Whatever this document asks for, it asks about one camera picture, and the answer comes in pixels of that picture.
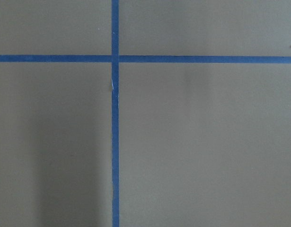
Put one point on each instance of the brown paper table cover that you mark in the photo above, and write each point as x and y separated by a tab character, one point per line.
201	144

